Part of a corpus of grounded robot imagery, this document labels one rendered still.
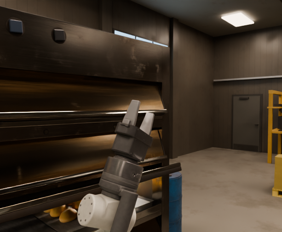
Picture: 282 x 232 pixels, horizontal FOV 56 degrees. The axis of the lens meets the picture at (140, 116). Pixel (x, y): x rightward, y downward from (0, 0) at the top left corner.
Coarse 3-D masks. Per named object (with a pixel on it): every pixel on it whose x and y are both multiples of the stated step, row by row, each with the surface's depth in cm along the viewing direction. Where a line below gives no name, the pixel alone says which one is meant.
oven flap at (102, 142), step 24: (0, 144) 97; (24, 144) 103; (48, 144) 109; (72, 144) 117; (96, 144) 125; (0, 168) 94; (24, 168) 100; (48, 168) 106; (72, 168) 113; (96, 168) 121; (0, 192) 90
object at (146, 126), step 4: (148, 116) 69; (152, 116) 68; (144, 120) 69; (148, 120) 68; (152, 120) 68; (144, 124) 69; (148, 124) 68; (152, 124) 68; (140, 128) 69; (144, 128) 68; (148, 128) 68; (148, 132) 67
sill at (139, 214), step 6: (144, 204) 156; (150, 204) 156; (156, 204) 156; (138, 210) 147; (144, 210) 148; (150, 210) 152; (156, 210) 155; (138, 216) 145; (144, 216) 148; (84, 228) 126; (90, 228) 126; (96, 228) 126
